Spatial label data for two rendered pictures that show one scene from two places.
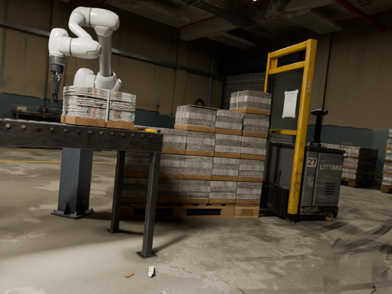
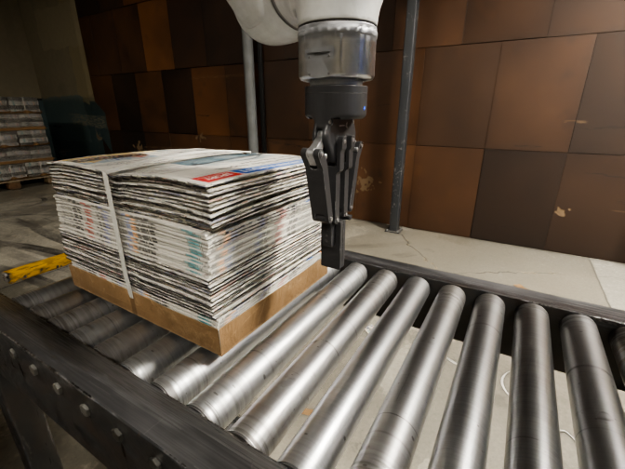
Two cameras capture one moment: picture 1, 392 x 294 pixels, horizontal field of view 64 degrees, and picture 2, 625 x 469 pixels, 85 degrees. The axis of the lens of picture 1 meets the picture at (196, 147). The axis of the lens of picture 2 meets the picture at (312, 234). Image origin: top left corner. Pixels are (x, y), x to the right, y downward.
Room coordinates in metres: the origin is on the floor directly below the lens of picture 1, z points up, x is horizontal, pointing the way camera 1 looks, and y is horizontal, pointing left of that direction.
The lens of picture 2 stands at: (2.06, 1.27, 1.11)
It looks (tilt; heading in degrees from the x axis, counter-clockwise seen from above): 20 degrees down; 250
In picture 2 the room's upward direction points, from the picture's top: straight up
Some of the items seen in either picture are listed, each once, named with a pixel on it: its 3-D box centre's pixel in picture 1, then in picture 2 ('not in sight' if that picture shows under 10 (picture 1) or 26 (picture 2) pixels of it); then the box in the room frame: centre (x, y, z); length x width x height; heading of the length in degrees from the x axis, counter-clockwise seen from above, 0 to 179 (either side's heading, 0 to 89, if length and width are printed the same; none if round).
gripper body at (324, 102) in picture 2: (56, 73); (335, 125); (1.88, 0.86, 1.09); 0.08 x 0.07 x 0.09; 39
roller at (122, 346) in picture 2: not in sight; (217, 294); (2.03, 0.66, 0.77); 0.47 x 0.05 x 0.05; 39
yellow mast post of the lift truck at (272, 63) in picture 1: (265, 126); not in sight; (3.84, -0.81, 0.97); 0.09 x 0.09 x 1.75; 21
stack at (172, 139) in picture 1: (177, 171); not in sight; (3.12, 0.16, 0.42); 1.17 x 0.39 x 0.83; 111
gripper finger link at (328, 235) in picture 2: not in sight; (325, 229); (1.89, 0.87, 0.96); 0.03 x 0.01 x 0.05; 39
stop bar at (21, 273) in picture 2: (142, 129); (116, 242); (2.23, 0.39, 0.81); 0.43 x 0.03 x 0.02; 39
